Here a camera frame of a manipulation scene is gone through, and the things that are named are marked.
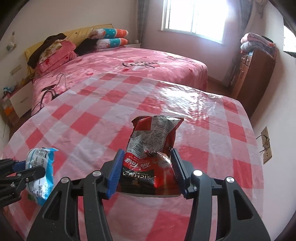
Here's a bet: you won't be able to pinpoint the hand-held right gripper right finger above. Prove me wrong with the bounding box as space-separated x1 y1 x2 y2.
170 148 271 241

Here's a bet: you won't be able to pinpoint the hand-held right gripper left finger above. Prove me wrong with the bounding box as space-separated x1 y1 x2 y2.
26 149 126 241

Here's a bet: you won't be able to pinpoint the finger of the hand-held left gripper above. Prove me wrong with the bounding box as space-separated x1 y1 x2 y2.
0 165 46 209
0 159 26 177

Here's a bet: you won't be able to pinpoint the blue white plastic wrapper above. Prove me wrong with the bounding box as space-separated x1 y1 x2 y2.
25 148 59 206

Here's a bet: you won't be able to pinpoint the red snack wrapper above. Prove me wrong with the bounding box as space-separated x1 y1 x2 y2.
120 115 185 197

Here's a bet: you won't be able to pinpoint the red white checkered tablecloth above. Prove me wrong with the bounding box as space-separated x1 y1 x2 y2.
0 73 265 241

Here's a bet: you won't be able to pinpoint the white nightstand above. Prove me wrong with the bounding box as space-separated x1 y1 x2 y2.
9 81 33 118

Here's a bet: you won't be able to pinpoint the pink floral pillow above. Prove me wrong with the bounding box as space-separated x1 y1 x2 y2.
36 52 77 74
39 40 76 63

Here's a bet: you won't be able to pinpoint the dark brown garment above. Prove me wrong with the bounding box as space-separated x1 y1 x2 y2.
27 33 67 69

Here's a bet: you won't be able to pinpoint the bed with pink sheet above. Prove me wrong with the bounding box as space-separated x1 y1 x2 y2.
31 47 208 116

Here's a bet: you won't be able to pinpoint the brown wooden cabinet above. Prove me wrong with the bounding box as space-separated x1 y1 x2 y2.
231 47 277 118

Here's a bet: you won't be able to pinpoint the black cloth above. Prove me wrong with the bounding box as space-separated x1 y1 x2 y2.
76 38 98 56

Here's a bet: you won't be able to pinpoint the yellow headboard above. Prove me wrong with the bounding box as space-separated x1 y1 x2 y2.
25 23 114 70

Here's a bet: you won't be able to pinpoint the folded blankets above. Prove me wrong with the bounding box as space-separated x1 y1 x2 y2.
240 33 277 54

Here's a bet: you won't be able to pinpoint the grey checked curtain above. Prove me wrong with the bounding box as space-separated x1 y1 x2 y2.
223 0 254 87
136 0 148 45

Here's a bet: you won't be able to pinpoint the window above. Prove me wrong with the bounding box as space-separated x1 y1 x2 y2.
158 0 233 44

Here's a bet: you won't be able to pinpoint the beige wall socket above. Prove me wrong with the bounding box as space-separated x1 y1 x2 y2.
261 126 270 147
263 145 272 164

